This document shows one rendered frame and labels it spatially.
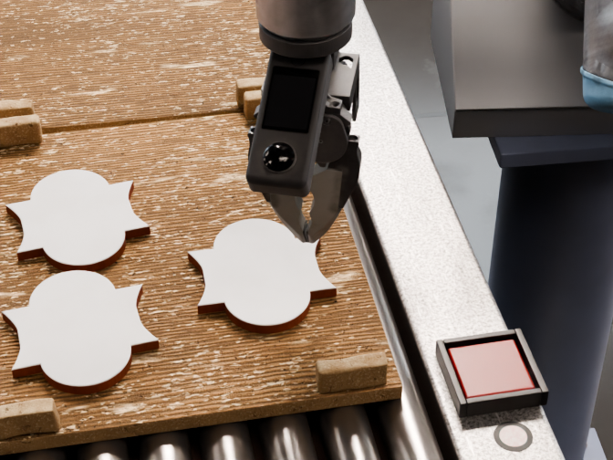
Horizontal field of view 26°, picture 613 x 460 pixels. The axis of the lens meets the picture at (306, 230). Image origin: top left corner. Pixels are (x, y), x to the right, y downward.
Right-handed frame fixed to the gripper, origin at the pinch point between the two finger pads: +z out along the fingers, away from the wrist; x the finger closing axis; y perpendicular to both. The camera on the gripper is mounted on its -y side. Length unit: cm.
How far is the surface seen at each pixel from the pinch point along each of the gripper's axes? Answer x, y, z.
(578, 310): -27, 41, 45
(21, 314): 23.9, -6.6, 6.1
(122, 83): 25.1, 30.5, 7.8
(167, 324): 11.6, -4.7, 7.5
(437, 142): -2, 151, 104
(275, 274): 3.3, 1.9, 6.6
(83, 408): 16.0, -15.2, 7.2
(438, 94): -1, 169, 104
